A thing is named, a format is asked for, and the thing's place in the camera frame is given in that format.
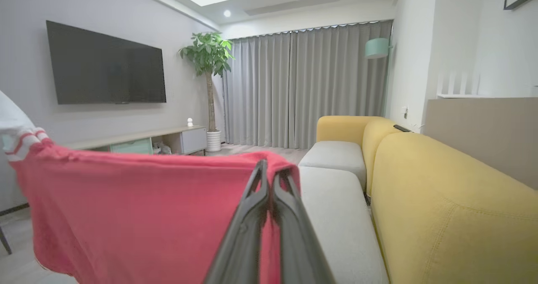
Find white ribbed plant pot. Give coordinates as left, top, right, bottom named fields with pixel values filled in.
left=206, top=130, right=222, bottom=153

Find black flat television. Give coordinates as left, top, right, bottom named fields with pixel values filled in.
left=46, top=20, right=167, bottom=105

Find mint floor lamp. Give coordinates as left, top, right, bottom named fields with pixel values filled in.
left=364, top=35, right=394, bottom=118

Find dark furniture leg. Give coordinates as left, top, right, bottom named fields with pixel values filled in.
left=0, top=224, right=13, bottom=256

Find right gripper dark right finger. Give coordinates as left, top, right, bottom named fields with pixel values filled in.
left=273, top=170, right=337, bottom=284

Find mint and wood TV cabinet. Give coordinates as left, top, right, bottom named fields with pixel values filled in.
left=63, top=126, right=208, bottom=155

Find narrow yellow sofa backrest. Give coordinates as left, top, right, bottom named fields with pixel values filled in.
left=361, top=118, right=416, bottom=197

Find white router with antennas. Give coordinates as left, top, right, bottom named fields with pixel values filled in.
left=436, top=71, right=483, bottom=99

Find beige half wall partition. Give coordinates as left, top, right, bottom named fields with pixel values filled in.
left=424, top=97, right=538, bottom=191

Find grey curtain panel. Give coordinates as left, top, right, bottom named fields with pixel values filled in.
left=223, top=33, right=291, bottom=147
left=289, top=20, right=393, bottom=150

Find yellow sofa armrest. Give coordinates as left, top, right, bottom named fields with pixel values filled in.
left=316, top=116, right=389, bottom=148

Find wide yellow sofa backrest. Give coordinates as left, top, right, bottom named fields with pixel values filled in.
left=371, top=132, right=538, bottom=284

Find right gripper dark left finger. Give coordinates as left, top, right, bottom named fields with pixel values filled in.
left=204, top=160, right=269, bottom=284

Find red shorts with white stripes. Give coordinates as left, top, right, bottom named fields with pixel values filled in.
left=0, top=90, right=301, bottom=284

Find small grey sofa seat cushion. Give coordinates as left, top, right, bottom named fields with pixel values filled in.
left=298, top=140, right=367, bottom=190

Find green potted tree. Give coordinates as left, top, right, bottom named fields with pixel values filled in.
left=178, top=32, right=235, bottom=133

